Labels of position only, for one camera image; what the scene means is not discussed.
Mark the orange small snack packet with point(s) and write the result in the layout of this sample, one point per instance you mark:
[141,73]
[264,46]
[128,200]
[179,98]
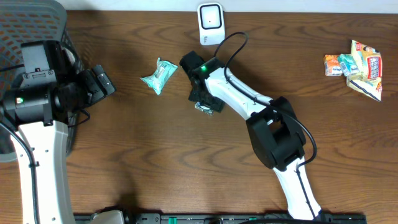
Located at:
[332,66]

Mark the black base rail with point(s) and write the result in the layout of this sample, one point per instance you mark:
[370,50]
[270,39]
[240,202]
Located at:
[147,218]

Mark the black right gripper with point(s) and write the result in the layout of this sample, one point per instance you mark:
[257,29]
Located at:
[214,104]

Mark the large white snack bag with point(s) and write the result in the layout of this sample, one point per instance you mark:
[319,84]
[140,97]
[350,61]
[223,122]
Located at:
[369,78]

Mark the white barcode scanner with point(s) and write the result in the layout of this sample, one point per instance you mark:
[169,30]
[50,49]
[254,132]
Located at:
[211,23]

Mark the grey plastic mesh basket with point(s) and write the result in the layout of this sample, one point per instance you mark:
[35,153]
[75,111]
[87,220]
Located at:
[37,56]

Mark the small teal tissue pack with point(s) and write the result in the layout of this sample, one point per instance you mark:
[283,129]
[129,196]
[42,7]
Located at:
[348,64]

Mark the teal snack packet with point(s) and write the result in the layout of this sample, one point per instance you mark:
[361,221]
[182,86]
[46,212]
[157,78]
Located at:
[159,78]

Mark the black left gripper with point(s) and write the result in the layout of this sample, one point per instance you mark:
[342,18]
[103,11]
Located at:
[100,81]

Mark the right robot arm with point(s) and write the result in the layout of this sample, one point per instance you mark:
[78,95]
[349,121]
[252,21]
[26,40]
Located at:
[276,135]

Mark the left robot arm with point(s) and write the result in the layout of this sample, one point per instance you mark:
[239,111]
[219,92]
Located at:
[41,152]

